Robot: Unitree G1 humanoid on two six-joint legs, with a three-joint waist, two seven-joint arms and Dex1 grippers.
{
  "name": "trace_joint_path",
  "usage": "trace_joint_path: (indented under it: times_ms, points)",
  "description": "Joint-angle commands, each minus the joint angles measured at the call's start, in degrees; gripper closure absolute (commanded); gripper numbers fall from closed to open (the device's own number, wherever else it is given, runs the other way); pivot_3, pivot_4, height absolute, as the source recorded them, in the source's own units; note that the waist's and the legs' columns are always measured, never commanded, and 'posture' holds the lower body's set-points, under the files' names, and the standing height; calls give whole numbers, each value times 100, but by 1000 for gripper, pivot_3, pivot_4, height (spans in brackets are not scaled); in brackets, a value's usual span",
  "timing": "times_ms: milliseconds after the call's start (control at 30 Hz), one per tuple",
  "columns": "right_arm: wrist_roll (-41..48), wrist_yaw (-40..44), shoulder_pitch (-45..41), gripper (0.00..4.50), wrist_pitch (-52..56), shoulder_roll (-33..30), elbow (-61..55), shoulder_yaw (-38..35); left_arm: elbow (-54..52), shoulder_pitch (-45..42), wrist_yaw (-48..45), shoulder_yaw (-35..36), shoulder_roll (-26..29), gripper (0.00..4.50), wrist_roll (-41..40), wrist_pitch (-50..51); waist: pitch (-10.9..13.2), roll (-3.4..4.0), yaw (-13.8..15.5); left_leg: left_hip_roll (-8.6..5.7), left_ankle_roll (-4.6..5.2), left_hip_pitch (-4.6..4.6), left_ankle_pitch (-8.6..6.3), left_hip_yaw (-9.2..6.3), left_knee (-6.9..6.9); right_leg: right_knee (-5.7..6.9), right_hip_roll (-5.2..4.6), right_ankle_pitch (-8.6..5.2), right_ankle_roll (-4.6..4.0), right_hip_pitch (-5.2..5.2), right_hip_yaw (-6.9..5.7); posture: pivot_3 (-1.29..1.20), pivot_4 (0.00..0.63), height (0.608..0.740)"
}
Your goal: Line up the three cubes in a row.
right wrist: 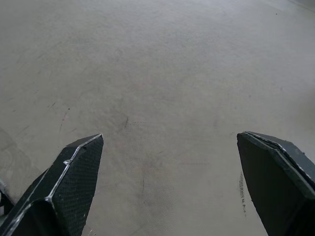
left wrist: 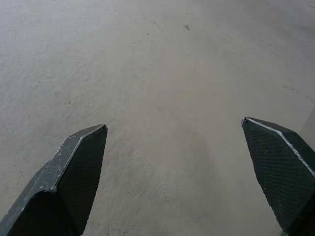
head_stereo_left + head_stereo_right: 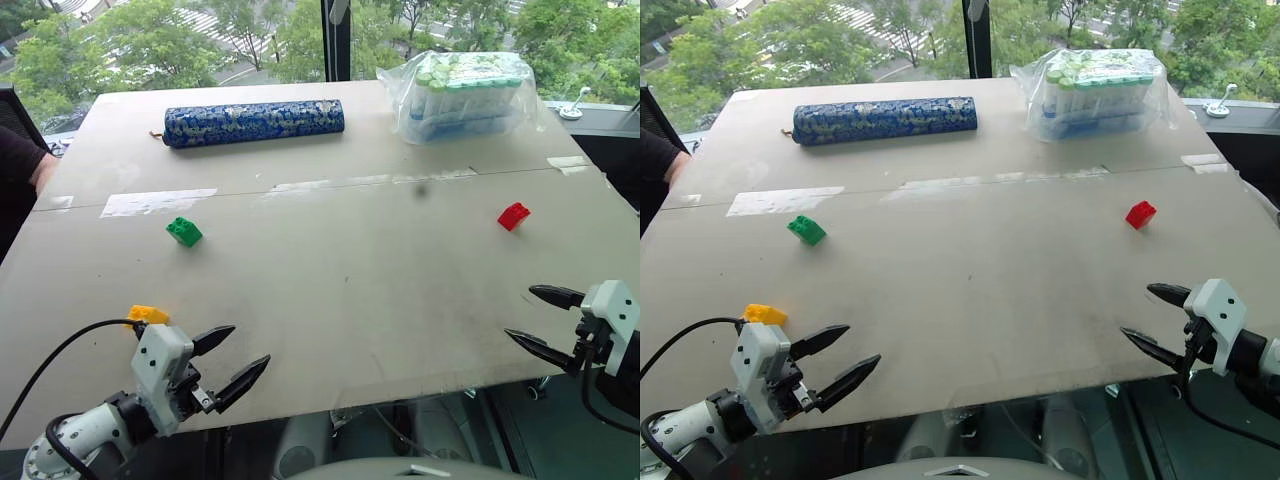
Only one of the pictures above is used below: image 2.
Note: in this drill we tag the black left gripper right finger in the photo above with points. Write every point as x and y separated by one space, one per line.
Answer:
278 167

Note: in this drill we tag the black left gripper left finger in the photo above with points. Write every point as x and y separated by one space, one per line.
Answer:
66 182

